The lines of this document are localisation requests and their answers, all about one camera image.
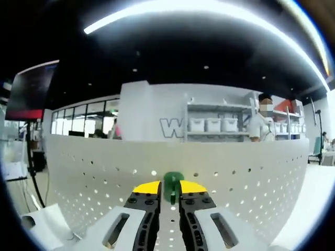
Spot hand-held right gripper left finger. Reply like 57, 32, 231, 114
66, 180, 162, 251

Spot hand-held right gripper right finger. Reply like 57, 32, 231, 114
179, 180, 270, 251

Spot green hook assembly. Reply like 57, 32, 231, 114
162, 171, 184, 205

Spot white perforated mounting plate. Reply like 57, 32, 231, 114
44, 134, 311, 251

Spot grey metal shelf rack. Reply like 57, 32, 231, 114
183, 98, 306, 143

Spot glass partition windows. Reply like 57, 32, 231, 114
51, 98, 121, 137

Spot black monitor stand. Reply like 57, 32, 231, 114
25, 119, 46, 210

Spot small black oval object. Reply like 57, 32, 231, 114
22, 216, 36, 229

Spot row of white bins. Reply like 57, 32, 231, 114
274, 122, 306, 134

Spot white paper pad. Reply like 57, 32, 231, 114
4, 161, 28, 181

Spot green chair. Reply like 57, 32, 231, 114
313, 136, 323, 155

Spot black tripod stand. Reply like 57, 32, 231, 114
308, 97, 325, 166

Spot black monitor screen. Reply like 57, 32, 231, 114
5, 60, 60, 121

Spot long ceiling light strip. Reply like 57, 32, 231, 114
83, 0, 331, 92
277, 0, 332, 76

